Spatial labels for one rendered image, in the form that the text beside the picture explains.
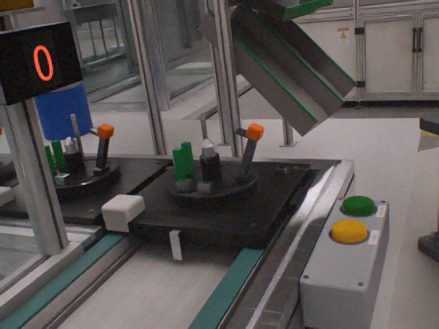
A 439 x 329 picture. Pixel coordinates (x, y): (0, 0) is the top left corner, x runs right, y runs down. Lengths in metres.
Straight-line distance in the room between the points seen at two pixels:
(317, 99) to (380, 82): 3.77
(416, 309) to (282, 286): 0.21
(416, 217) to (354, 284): 0.37
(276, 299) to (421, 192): 0.53
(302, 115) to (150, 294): 0.42
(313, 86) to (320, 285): 0.54
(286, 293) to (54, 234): 0.31
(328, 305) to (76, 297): 0.31
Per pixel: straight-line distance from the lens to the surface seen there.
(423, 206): 0.93
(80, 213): 0.76
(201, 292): 0.62
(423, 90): 4.71
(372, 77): 4.77
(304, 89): 1.01
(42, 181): 0.66
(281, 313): 0.50
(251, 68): 0.91
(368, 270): 0.56
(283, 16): 0.86
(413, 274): 0.75
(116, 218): 0.71
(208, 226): 0.65
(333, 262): 0.57
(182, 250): 0.67
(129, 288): 0.66
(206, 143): 0.73
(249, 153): 0.70
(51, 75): 0.60
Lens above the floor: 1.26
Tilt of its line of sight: 20 degrees down
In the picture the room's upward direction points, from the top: 8 degrees counter-clockwise
